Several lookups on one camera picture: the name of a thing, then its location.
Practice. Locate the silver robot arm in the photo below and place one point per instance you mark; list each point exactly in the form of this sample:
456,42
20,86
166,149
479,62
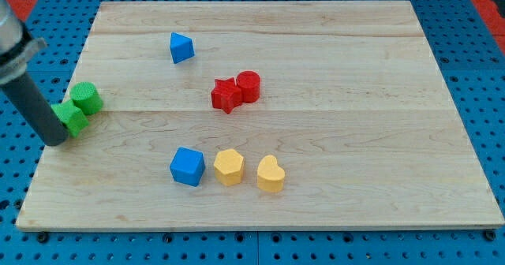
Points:
18,46

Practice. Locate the blue cube block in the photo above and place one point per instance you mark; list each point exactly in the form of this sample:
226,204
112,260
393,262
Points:
187,166

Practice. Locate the blue triangle block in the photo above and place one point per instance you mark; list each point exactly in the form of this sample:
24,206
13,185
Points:
181,47

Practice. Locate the light wooden board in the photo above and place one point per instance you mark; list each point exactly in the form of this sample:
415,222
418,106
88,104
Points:
352,104

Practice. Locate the red star block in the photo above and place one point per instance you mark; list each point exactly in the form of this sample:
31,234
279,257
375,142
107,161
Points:
226,95

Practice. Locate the red cylinder block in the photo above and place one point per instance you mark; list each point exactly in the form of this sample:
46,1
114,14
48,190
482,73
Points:
249,83

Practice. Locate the yellow hexagon block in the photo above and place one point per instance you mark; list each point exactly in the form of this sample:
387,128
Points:
229,166

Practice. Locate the yellow heart block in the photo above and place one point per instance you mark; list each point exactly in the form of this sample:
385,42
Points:
270,176

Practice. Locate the green cylinder block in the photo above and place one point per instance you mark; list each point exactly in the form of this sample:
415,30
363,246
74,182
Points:
86,97

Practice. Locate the green star block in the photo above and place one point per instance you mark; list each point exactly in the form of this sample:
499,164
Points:
71,116

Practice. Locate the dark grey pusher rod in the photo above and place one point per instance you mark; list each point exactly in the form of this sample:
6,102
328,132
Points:
23,93

